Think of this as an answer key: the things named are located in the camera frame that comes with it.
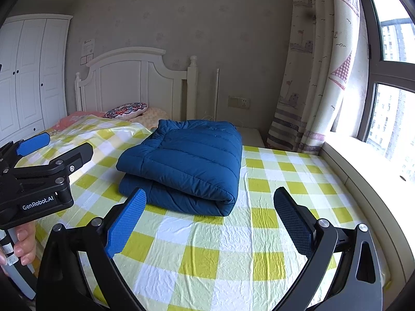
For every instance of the window sill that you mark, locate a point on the window sill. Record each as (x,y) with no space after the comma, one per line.
(373,184)

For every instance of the blue puffer jacket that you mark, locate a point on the blue puffer jacket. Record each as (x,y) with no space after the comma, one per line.
(188,165)

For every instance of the white bed headboard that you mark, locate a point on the white bed headboard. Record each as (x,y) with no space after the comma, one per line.
(129,84)

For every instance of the beige pillow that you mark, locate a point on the beige pillow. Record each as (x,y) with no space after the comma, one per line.
(154,118)

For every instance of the window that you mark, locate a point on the window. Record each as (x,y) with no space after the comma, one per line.
(392,103)

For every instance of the printed curtain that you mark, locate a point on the printed curtain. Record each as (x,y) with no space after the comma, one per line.
(321,64)

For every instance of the bed with yellow checked sheet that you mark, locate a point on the bed with yellow checked sheet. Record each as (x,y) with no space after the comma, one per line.
(210,249)

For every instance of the pink blanket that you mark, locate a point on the pink blanket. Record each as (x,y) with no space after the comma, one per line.
(77,118)

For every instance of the wall socket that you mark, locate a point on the wall socket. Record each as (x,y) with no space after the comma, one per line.
(239,102)

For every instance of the white wardrobe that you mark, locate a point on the white wardrobe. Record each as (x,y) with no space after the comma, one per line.
(29,77)

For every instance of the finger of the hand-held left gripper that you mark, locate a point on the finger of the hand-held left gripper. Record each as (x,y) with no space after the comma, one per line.
(74,158)
(32,142)

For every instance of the patterned floral pillow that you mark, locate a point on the patterned floral pillow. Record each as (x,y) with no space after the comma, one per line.
(126,110)

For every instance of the wall paper notice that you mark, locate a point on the wall paper notice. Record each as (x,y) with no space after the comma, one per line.
(88,50)

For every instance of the metal pole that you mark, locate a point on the metal pole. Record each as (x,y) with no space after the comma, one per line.
(216,94)

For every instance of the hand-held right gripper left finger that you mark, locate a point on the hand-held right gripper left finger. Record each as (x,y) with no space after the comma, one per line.
(126,223)

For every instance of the person's left hand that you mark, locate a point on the person's left hand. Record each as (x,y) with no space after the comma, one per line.
(27,243)

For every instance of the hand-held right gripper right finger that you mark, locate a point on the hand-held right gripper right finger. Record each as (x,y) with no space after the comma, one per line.
(293,223)

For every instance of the white nightstand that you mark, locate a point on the white nightstand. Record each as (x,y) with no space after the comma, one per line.
(251,136)

